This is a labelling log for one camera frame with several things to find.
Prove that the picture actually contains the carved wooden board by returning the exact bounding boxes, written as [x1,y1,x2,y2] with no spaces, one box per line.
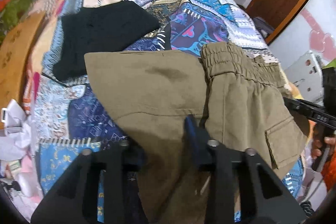
[0,13,46,130]

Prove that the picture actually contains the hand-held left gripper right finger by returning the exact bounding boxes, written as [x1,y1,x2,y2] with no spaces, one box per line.
[184,114,307,224]

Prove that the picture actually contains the person's right hand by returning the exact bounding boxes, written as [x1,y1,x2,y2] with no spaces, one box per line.
[311,136,336,159]

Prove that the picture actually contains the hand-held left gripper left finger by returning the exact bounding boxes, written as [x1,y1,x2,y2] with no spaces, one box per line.
[30,140,145,224]

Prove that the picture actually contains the green printed bag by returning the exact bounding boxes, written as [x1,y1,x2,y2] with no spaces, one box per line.
[0,0,34,38]

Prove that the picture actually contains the wardrobe with white sliding door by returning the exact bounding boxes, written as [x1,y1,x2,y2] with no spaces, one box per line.
[265,0,336,72]

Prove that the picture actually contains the grey cloth heap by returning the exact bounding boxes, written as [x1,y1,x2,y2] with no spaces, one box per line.
[252,17,275,41]

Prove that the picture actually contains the olive green pants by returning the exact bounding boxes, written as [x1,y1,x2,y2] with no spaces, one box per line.
[84,42,309,224]

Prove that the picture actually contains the person's orange clothing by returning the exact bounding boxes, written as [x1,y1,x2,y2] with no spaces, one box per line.
[320,145,336,191]

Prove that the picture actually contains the white plastic bag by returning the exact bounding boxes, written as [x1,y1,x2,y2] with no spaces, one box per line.
[0,99,34,159]

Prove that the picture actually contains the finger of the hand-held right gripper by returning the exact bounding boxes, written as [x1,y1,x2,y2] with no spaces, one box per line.
[283,97,311,121]

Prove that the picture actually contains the black garment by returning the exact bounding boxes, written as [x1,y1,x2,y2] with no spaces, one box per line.
[52,1,161,81]

